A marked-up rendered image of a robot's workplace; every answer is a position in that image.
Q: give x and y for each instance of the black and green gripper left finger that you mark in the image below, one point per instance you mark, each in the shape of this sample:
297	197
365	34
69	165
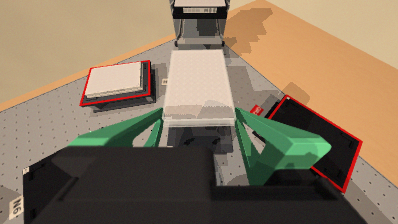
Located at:
123	133

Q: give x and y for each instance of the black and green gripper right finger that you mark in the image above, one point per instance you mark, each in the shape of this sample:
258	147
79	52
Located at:
286	147

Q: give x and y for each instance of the grey slotted rack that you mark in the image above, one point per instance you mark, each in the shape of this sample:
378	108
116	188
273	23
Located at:
199	34

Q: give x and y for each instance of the black plate with label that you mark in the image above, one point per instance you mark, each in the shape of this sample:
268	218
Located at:
199	9

